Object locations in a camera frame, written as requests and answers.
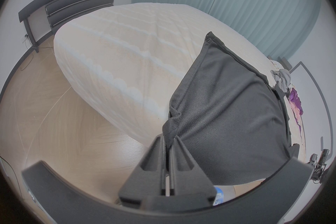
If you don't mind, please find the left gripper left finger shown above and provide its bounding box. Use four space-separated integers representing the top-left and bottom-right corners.
118 134 167 204

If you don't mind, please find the bed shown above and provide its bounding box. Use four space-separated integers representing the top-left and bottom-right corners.
53 2 332 163

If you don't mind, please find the blue-green curtain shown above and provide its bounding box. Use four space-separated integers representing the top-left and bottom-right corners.
131 0 322 61

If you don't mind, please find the pink garment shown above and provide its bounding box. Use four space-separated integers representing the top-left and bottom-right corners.
290 103 302 119

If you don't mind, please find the purple garment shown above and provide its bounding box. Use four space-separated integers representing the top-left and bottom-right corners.
287 88 304 124

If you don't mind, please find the grey bedside table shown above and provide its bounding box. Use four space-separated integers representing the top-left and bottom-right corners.
279 57 292 70

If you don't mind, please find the black T-shirt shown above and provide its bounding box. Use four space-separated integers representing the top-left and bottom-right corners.
162 31 293 185

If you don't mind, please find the grey garment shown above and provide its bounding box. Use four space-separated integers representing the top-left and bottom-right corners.
270 68 292 93

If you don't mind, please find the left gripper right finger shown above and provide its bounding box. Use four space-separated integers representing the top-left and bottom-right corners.
168 136 217 204

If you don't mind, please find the black chest of drawers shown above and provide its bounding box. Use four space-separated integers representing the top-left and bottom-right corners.
45 0 115 34

